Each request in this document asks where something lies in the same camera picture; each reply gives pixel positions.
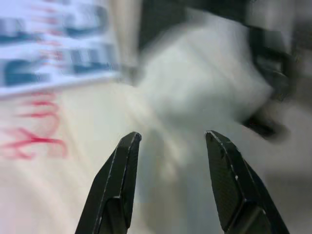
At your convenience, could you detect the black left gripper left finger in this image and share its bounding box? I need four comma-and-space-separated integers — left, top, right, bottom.
74, 131, 142, 234

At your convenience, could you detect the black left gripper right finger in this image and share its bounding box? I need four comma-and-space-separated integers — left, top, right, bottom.
204, 130, 291, 234

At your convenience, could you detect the white blue patterned booklet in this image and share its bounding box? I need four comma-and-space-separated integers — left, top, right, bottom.
0, 0, 124, 99

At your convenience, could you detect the cream cartoon print blanket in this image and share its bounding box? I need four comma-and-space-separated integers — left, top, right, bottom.
0, 0, 312, 234

